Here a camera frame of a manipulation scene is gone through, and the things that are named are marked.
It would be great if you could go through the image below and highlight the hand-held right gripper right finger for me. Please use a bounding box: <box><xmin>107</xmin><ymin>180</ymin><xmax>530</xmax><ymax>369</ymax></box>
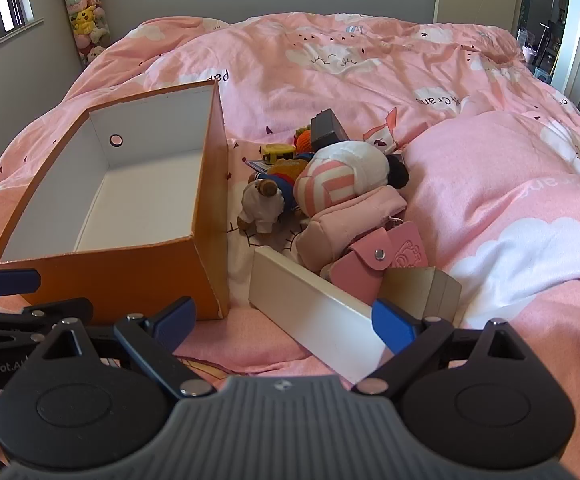
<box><xmin>351</xmin><ymin>298</ymin><xmax>542</xmax><ymax>402</ymax></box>

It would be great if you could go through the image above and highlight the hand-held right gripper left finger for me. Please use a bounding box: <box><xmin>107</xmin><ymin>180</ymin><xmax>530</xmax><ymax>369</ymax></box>
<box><xmin>34</xmin><ymin>296</ymin><xmax>217</xmax><ymax>401</ymax></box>

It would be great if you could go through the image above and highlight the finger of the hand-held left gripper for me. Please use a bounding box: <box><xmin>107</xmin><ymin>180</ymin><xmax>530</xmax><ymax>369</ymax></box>
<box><xmin>0</xmin><ymin>266</ymin><xmax>42</xmax><ymax>297</ymax></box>
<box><xmin>0</xmin><ymin>297</ymin><xmax>94</xmax><ymax>347</ymax></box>

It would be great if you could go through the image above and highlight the pink snap wallet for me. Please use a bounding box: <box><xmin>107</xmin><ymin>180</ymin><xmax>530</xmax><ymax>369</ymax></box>
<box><xmin>330</xmin><ymin>220</ymin><xmax>429</xmax><ymax>306</ymax></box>

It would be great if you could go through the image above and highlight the orange cardboard box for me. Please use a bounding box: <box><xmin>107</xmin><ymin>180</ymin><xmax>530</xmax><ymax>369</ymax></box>
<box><xmin>0</xmin><ymin>79</ymin><xmax>231</xmax><ymax>323</ymax></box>

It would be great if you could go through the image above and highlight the long white box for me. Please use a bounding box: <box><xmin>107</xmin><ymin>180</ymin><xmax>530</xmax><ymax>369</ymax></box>
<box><xmin>248</xmin><ymin>246</ymin><xmax>401</xmax><ymax>385</ymax></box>

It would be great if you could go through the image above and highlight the pink fabric pouch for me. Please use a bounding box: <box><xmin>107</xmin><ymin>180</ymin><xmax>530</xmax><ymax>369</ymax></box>
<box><xmin>294</xmin><ymin>187</ymin><xmax>408</xmax><ymax>276</ymax></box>

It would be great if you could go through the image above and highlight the red panda sailor plush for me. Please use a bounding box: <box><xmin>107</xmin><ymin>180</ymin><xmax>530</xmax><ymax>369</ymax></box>
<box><xmin>237</xmin><ymin>159</ymin><xmax>313</xmax><ymax>235</ymax></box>

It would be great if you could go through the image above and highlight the white plush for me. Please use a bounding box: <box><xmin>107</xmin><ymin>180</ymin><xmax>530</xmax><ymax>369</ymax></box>
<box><xmin>294</xmin><ymin>140</ymin><xmax>411</xmax><ymax>213</ymax></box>

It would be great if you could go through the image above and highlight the yellow toy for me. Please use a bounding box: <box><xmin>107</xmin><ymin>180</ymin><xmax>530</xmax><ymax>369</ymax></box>
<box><xmin>260</xmin><ymin>143</ymin><xmax>298</xmax><ymax>163</ymax></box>

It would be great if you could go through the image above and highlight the orange crochet toy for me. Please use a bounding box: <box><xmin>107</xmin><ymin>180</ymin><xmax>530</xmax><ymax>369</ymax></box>
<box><xmin>294</xmin><ymin>127</ymin><xmax>318</xmax><ymax>153</ymax></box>

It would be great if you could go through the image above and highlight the dark grey box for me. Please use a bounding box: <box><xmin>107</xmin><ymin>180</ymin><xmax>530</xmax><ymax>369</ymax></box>
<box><xmin>311</xmin><ymin>109</ymin><xmax>351</xmax><ymax>153</ymax></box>

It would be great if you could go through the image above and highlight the pink cloud print duvet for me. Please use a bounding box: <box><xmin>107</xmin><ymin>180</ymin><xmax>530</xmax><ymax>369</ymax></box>
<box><xmin>0</xmin><ymin>10</ymin><xmax>580</xmax><ymax>480</ymax></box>

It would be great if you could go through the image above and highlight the clear tube of plush toys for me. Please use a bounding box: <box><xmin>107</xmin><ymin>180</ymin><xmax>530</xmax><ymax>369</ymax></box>
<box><xmin>54</xmin><ymin>0</ymin><xmax>113</xmax><ymax>67</ymax></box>

